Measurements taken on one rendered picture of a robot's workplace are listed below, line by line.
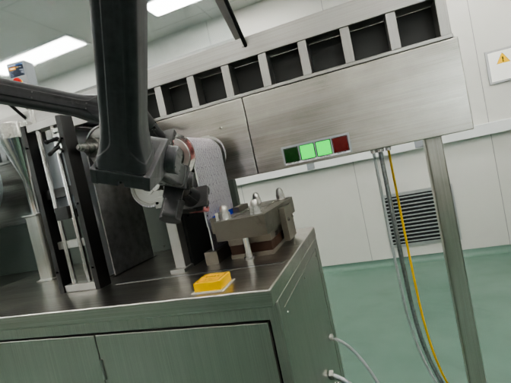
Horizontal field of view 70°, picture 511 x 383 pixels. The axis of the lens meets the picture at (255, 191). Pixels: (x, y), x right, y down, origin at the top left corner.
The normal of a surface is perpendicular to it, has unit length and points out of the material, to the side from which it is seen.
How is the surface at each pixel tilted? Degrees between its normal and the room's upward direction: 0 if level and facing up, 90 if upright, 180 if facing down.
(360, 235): 90
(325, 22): 90
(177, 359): 90
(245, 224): 90
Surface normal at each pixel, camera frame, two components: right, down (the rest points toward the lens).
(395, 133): -0.30, 0.11
